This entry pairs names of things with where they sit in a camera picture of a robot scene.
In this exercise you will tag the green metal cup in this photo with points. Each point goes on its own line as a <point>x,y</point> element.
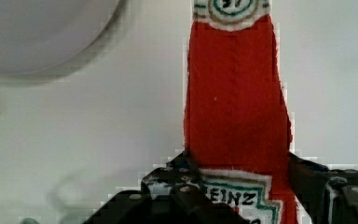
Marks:
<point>30,220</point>

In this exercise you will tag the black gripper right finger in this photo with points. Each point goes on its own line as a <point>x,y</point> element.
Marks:
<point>329,196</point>

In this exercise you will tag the round grey plate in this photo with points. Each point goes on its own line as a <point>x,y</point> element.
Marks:
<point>36,35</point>

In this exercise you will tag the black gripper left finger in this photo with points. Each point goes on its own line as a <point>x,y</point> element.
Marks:
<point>172,194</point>

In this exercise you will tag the red plush ketchup bottle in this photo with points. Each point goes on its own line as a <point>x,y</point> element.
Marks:
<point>236,124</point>

